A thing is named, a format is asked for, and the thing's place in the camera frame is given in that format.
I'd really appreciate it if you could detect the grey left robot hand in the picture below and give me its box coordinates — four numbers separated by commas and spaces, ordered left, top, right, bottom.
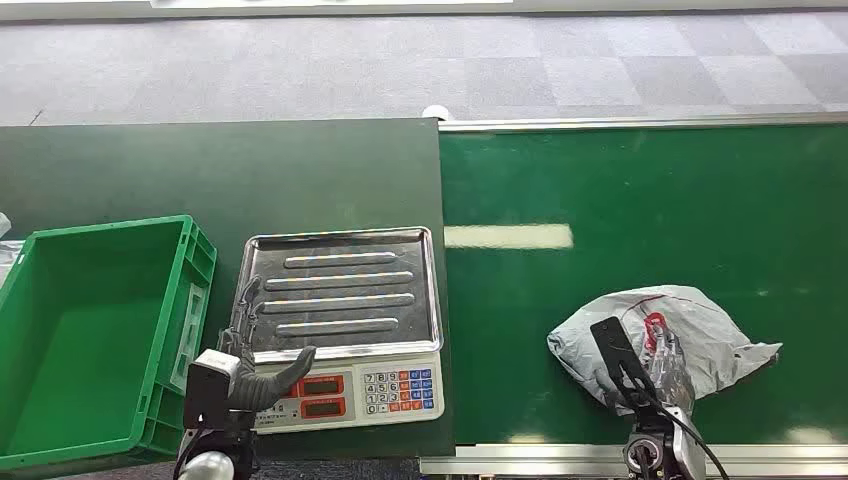
217, 274, 319, 413

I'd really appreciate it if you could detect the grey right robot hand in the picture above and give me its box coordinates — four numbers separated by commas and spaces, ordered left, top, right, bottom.
594, 323, 697, 419

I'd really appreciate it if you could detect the grey plastic mailer package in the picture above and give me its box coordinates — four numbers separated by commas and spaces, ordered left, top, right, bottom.
546, 284, 784, 418

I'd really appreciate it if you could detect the green conveyor belt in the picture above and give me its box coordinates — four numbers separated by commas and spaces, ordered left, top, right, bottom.
438, 124, 848, 446

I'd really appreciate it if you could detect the white electronic scale steel tray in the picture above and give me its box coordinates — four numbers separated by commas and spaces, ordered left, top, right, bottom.
233, 226, 446, 437

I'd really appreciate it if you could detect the green plastic crate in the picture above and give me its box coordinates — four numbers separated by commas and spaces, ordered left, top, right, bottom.
0, 214, 219, 473

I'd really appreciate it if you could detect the clear plastic bag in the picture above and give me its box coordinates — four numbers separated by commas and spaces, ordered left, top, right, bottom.
0, 211, 28, 291

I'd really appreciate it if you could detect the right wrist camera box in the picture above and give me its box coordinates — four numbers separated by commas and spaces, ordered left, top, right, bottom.
589, 315, 658, 407

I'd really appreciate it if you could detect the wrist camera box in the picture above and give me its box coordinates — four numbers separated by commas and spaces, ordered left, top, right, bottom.
589, 315, 658, 407
183, 349, 242, 431

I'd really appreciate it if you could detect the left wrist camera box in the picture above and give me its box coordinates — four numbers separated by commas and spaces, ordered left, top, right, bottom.
183, 349, 242, 431

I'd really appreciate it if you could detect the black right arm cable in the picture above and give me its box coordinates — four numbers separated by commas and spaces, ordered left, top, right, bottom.
635, 377, 731, 480

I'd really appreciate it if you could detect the silver conveyor side rail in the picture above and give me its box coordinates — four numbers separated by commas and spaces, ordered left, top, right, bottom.
438, 112, 848, 133
419, 442, 848, 478

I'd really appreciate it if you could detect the white wall baseboard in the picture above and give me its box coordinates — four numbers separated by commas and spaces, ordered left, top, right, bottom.
0, 0, 848, 22

